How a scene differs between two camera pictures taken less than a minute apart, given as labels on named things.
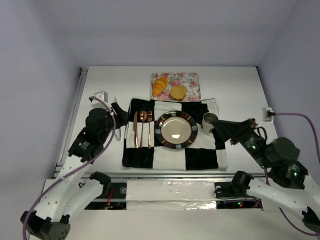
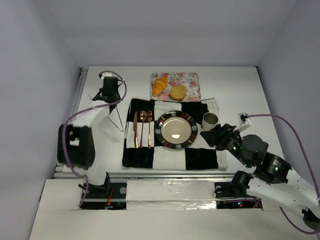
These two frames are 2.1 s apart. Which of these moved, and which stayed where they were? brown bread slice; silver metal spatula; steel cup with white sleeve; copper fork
Moved: silver metal spatula
Stayed: steel cup with white sleeve; brown bread slice; copper fork
